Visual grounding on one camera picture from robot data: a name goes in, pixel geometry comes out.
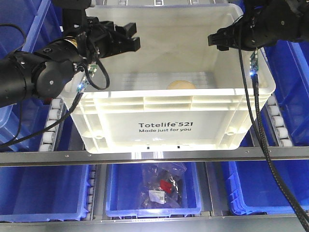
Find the blue bin lower left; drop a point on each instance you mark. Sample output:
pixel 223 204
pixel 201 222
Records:
pixel 43 193

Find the white roller track left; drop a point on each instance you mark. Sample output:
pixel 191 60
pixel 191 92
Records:
pixel 48 140

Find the green circuit board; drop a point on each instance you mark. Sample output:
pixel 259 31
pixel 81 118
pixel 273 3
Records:
pixel 254 67
pixel 86 79

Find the blue bin upper right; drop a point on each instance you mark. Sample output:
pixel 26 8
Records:
pixel 289 64

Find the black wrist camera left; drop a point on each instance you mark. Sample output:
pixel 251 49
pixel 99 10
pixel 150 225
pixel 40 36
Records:
pixel 74 19

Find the white plastic tote box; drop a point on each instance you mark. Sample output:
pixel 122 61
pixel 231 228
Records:
pixel 137 113

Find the blue bin lower right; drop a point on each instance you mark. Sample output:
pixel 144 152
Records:
pixel 251 188

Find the blue bin upper left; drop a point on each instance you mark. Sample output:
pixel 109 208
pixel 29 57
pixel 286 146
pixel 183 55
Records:
pixel 31 24

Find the white roller track right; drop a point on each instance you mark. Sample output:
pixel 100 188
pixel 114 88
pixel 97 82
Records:
pixel 279 128

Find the clear bag of parts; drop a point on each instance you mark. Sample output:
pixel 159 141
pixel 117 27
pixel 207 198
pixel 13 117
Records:
pixel 162 185

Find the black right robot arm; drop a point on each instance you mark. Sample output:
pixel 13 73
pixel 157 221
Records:
pixel 305 14

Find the metal shelf front rail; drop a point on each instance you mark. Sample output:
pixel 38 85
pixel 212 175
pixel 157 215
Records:
pixel 57 158

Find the green circuit board left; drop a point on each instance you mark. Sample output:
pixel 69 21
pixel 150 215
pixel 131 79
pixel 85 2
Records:
pixel 86 79

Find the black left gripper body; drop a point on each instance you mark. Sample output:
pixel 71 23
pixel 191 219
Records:
pixel 97 39

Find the cream foam baseball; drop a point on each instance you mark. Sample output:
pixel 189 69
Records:
pixel 181 84

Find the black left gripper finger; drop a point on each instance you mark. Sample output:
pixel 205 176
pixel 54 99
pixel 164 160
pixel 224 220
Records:
pixel 128 45
pixel 127 30

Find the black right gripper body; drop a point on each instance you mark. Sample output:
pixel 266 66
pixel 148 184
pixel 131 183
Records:
pixel 265 24

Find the blue bin lower middle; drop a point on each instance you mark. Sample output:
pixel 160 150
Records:
pixel 123 189

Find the white roller track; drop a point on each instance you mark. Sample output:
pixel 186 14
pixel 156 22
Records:
pixel 279 128
pixel 48 140

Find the blue bin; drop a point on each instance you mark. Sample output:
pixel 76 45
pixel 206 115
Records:
pixel 123 189
pixel 251 188
pixel 31 24
pixel 289 64
pixel 43 193

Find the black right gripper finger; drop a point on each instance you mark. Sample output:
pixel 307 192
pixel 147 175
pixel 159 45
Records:
pixel 224 39

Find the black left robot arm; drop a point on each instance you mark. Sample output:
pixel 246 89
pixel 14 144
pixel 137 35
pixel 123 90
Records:
pixel 44 73

